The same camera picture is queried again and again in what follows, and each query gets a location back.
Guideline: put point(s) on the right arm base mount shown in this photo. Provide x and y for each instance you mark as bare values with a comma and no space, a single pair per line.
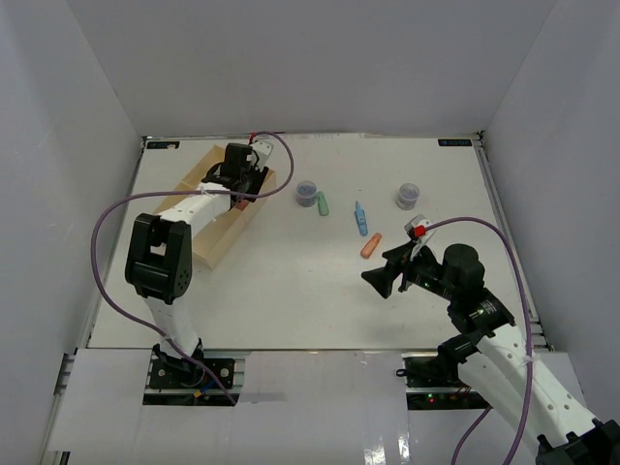
431,388

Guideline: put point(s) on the left paperclip jar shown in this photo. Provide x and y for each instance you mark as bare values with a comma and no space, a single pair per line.
306,193

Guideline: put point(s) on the beige compartment box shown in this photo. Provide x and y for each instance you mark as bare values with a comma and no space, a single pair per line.
212,243

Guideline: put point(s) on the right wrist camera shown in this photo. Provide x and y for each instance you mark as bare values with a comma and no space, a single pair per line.
418,231

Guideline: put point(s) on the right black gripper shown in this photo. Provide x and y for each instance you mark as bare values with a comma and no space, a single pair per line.
398,258

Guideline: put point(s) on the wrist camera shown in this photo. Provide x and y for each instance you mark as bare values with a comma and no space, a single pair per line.
261,151
418,231

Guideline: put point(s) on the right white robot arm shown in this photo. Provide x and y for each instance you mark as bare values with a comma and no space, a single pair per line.
489,354

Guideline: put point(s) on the left black corner label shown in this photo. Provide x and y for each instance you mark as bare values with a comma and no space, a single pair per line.
162,144

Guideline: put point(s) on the right paperclip jar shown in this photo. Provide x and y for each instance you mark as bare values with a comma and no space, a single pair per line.
407,196

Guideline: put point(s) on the green correction tape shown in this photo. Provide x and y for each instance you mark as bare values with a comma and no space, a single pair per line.
322,204

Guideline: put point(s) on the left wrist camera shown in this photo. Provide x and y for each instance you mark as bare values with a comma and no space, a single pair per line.
261,151

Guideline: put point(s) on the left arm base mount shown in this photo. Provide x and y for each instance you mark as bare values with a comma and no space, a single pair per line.
176,382

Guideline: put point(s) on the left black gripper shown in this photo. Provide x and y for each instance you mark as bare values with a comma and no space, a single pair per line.
259,178

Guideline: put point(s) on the black corner label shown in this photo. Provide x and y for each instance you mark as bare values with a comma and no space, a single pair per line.
454,142
162,144

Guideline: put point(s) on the paperclip jar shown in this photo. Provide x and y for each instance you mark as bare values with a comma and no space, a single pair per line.
306,193
407,196

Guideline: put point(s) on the right black corner label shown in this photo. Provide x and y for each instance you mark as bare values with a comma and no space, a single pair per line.
454,142

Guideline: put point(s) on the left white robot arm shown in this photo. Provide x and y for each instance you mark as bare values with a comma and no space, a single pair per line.
160,258

